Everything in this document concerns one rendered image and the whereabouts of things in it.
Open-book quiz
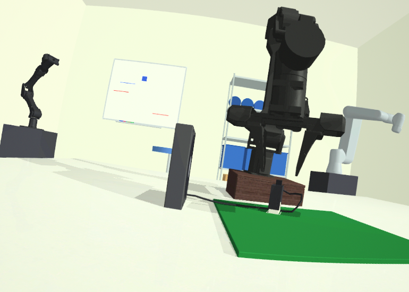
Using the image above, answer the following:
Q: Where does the green circuit board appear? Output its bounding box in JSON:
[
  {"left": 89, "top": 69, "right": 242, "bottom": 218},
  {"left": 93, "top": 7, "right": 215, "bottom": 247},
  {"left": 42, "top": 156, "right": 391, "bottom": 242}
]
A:
[{"left": 214, "top": 203, "right": 409, "bottom": 264}]

